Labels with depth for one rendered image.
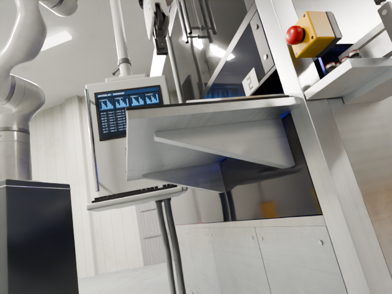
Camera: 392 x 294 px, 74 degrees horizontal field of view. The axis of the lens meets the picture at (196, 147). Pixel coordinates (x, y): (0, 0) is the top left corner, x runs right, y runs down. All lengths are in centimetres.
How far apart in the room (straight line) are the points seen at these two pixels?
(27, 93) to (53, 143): 506
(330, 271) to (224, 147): 37
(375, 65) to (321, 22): 15
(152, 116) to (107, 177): 104
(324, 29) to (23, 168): 94
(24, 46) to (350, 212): 110
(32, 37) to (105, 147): 69
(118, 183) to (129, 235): 352
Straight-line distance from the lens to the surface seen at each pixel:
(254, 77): 84
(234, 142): 64
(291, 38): 65
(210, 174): 114
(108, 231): 521
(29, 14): 115
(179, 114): 53
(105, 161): 155
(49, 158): 617
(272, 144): 69
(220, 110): 56
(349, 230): 64
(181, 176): 110
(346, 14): 92
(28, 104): 114
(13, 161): 102
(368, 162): 71
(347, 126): 71
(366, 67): 60
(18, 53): 113
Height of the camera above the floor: 66
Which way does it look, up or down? 14 degrees up
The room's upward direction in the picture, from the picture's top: 12 degrees counter-clockwise
